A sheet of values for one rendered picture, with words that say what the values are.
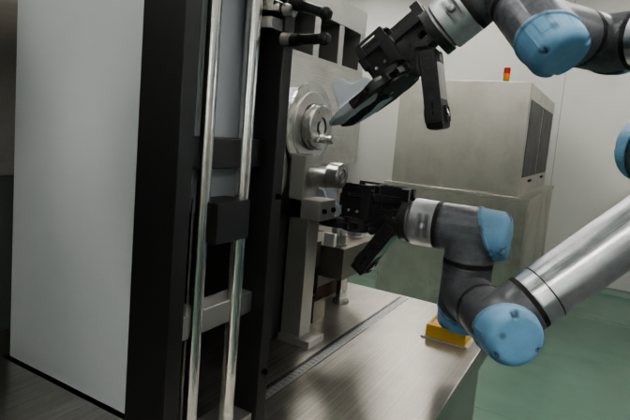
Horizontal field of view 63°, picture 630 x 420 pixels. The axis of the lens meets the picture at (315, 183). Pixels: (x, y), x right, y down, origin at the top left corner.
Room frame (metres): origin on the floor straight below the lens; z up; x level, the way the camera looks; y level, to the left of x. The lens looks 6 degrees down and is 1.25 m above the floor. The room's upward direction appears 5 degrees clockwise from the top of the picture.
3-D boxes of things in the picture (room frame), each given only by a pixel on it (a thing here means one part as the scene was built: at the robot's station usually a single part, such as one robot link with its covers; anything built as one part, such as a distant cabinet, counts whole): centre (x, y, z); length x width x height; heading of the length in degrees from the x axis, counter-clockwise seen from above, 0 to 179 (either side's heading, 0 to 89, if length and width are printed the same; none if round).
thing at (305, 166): (0.81, 0.00, 1.05); 0.06 x 0.05 x 0.31; 61
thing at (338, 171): (0.79, -0.03, 1.18); 0.04 x 0.02 x 0.04; 151
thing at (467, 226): (0.78, -0.25, 1.11); 0.11 x 0.08 x 0.09; 60
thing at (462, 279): (0.76, -0.25, 1.01); 0.11 x 0.08 x 0.11; 4
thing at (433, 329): (0.88, -0.26, 0.91); 0.07 x 0.07 x 0.02; 61
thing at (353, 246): (1.10, 0.07, 1.00); 0.40 x 0.16 x 0.06; 61
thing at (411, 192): (0.86, -0.11, 1.12); 0.12 x 0.08 x 0.09; 60
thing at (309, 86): (0.86, 0.02, 1.25); 0.15 x 0.01 x 0.15; 151
